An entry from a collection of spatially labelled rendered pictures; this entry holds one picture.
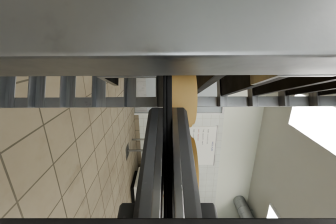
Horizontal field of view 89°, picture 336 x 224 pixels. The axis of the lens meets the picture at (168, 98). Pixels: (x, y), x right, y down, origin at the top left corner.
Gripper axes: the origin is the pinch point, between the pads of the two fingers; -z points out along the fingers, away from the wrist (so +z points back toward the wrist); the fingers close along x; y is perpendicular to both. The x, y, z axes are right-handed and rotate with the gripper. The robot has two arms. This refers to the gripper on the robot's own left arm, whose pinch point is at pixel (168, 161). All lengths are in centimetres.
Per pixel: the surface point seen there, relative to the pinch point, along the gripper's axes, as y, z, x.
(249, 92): -22.6, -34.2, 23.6
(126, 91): -22.6, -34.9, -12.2
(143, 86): -219, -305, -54
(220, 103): -23.8, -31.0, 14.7
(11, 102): -25, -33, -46
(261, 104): -25.9, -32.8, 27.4
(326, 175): -228, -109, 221
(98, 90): -22.9, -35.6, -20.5
